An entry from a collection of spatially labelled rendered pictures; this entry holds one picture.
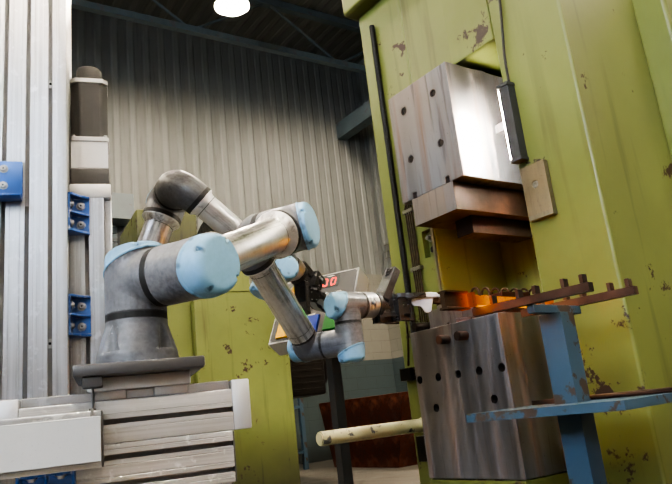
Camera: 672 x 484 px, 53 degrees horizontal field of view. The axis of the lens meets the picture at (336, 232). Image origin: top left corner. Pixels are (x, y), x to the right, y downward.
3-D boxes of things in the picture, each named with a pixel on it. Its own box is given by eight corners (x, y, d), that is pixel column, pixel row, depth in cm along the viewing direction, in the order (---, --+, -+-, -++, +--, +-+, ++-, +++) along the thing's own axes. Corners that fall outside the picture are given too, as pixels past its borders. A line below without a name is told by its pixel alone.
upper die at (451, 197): (457, 208, 213) (452, 180, 215) (415, 226, 228) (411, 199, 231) (542, 218, 236) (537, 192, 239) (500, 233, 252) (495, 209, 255)
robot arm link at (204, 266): (148, 315, 125) (279, 253, 174) (215, 302, 119) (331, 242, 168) (130, 253, 124) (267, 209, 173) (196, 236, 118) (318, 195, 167)
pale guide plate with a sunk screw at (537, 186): (553, 213, 197) (542, 158, 201) (529, 221, 204) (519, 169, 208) (557, 213, 198) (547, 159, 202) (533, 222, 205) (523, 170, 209)
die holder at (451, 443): (526, 480, 177) (497, 312, 189) (429, 478, 207) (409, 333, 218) (645, 453, 209) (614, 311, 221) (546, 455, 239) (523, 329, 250)
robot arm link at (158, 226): (94, 339, 178) (162, 165, 200) (86, 347, 191) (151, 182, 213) (138, 354, 182) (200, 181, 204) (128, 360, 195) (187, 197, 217)
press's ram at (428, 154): (483, 165, 204) (462, 48, 215) (402, 204, 235) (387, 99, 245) (569, 180, 228) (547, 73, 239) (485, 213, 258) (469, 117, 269)
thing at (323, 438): (324, 447, 210) (322, 430, 211) (315, 448, 214) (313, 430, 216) (429, 432, 235) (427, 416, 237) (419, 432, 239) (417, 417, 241)
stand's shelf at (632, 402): (626, 410, 133) (623, 399, 134) (466, 422, 162) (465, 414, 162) (688, 399, 153) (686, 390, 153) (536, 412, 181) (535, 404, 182)
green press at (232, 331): (143, 521, 561) (132, 191, 636) (103, 513, 659) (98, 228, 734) (358, 482, 681) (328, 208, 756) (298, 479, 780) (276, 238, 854)
